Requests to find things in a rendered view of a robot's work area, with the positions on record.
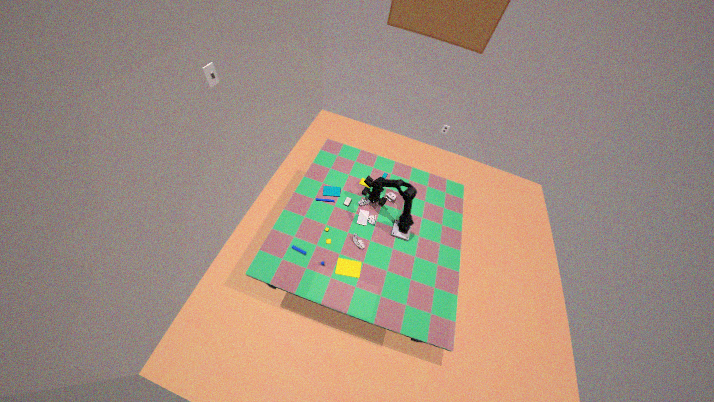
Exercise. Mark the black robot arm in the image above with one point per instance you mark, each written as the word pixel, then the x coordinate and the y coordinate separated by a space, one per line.
pixel 408 195

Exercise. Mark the teal flat plate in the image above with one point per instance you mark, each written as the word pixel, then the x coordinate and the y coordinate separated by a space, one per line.
pixel 331 191

